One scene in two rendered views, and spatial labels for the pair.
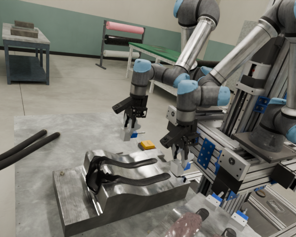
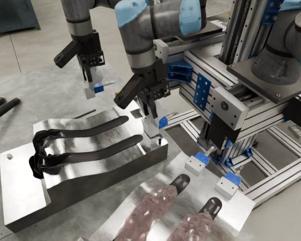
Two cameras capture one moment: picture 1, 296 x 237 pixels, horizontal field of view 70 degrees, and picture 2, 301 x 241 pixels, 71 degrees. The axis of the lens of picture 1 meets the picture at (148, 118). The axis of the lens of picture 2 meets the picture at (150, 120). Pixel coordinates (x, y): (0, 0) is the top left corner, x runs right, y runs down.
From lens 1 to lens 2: 0.34 m
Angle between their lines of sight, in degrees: 21
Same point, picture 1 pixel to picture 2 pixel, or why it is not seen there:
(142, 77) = (74, 6)
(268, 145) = (278, 76)
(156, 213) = (127, 185)
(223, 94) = (187, 14)
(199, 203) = (178, 168)
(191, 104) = (140, 40)
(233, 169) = (227, 115)
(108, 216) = (62, 202)
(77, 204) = (22, 194)
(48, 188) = not seen: hidden behind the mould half
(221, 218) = (204, 185)
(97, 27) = not seen: outside the picture
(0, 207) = not seen: hidden behind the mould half
